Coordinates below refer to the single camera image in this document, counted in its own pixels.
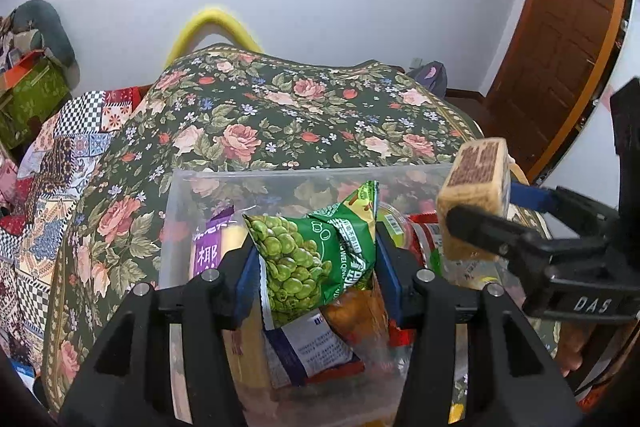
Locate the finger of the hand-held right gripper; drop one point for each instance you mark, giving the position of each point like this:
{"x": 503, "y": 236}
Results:
{"x": 527, "y": 196}
{"x": 490, "y": 234}

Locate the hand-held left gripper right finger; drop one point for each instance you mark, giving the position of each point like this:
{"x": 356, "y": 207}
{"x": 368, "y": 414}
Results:
{"x": 387, "y": 277}

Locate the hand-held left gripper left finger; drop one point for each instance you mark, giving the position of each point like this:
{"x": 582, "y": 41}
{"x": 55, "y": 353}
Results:
{"x": 247, "y": 282}

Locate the orange bread packet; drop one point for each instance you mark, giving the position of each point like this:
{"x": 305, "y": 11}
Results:
{"x": 357, "y": 312}

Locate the purple snack packet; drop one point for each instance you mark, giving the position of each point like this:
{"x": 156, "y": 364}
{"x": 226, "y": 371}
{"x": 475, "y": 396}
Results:
{"x": 210, "y": 247}

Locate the yellow jelly cup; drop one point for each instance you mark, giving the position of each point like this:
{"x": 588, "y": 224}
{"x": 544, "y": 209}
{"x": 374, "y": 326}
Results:
{"x": 395, "y": 224}

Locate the beige cracker packet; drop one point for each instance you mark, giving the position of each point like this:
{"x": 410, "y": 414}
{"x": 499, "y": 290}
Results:
{"x": 477, "y": 177}

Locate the red snack packet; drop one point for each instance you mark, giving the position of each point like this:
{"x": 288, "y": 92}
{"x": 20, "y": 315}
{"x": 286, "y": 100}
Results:
{"x": 425, "y": 237}

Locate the green pea snack packet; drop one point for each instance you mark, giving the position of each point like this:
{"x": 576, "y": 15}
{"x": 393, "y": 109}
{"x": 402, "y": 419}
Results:
{"x": 300, "y": 262}

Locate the blue white red packet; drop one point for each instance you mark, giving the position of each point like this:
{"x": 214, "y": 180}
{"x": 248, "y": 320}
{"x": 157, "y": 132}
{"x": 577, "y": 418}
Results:
{"x": 315, "y": 349}

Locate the clear plastic storage box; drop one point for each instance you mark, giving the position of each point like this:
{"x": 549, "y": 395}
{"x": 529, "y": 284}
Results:
{"x": 200, "y": 192}

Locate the person's right hand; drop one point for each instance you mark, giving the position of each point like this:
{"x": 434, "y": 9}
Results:
{"x": 572, "y": 349}

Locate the white sliding wardrobe door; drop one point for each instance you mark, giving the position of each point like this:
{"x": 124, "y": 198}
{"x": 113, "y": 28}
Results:
{"x": 595, "y": 127}

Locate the brown wooden door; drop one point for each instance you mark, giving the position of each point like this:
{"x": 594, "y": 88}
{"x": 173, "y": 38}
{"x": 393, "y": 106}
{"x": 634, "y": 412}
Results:
{"x": 560, "y": 47}

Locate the dark backpack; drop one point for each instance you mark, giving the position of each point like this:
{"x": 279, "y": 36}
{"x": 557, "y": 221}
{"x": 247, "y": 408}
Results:
{"x": 429, "y": 77}

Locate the green floral blanket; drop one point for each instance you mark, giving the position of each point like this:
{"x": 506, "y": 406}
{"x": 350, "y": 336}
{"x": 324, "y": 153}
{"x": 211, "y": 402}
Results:
{"x": 280, "y": 107}

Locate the patchwork quilt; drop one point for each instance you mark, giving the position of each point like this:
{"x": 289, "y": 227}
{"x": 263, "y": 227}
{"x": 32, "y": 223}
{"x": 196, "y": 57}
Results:
{"x": 55, "y": 187}

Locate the white blue box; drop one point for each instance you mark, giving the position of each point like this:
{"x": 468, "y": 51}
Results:
{"x": 22, "y": 369}

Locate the yellow chair back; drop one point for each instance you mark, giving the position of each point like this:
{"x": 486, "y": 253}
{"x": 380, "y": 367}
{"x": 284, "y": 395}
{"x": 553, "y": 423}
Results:
{"x": 215, "y": 19}

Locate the green patterned bag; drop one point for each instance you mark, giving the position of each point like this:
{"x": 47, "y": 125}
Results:
{"x": 32, "y": 102}

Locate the orange cardboard box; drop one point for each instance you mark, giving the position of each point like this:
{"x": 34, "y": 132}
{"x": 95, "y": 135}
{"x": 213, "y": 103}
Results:
{"x": 20, "y": 72}

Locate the grey pillow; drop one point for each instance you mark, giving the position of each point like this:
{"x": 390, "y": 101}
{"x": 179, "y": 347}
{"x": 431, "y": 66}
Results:
{"x": 50, "y": 32}

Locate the patterned cloth pile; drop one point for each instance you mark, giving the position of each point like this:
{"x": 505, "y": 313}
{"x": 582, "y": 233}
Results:
{"x": 17, "y": 42}

